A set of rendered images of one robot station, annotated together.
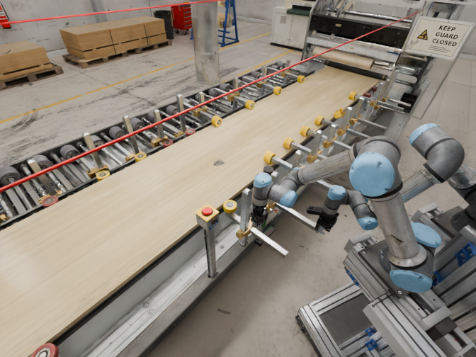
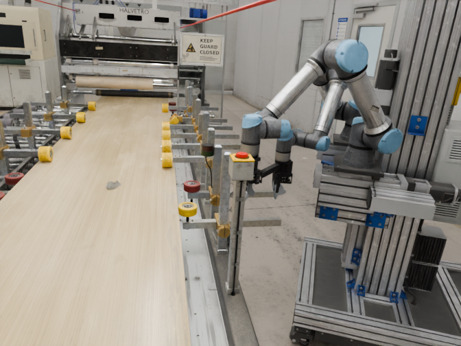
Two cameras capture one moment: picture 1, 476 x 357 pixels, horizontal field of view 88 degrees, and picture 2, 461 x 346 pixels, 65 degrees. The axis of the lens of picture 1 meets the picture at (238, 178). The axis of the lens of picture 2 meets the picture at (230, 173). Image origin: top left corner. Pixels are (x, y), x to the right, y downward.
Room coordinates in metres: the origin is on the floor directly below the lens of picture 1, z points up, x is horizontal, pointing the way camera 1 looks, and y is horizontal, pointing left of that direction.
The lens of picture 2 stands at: (-0.02, 1.01, 1.58)
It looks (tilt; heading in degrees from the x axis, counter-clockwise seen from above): 20 degrees down; 309
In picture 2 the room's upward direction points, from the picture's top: 4 degrees clockwise
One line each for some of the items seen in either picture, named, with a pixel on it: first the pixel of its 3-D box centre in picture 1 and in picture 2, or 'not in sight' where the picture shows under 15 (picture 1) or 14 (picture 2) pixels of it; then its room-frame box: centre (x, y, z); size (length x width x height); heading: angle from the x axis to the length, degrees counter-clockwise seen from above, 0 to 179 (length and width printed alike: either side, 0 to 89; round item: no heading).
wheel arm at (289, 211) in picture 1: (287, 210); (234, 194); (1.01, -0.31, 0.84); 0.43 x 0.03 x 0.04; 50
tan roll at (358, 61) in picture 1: (357, 61); (134, 83); (3.39, -1.47, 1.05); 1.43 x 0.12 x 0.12; 50
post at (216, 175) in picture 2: (270, 202); (215, 192); (1.04, -0.21, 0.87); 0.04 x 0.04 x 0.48; 50
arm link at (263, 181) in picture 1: (262, 186); (252, 129); (0.79, -0.11, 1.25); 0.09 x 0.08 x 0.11; 57
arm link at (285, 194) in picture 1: (284, 193); (273, 128); (0.75, -0.20, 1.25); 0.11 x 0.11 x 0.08; 57
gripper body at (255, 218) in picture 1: (258, 210); (249, 168); (0.78, -0.11, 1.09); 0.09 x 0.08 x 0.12; 161
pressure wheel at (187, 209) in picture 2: (229, 210); (187, 216); (0.98, 0.04, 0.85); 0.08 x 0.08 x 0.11
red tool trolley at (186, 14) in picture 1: (184, 18); not in sight; (9.44, 1.97, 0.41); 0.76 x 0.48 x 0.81; 152
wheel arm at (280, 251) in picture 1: (254, 232); (232, 223); (0.85, -0.11, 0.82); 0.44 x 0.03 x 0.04; 50
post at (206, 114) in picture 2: (312, 159); (204, 151); (1.43, -0.53, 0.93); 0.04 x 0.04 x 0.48; 50
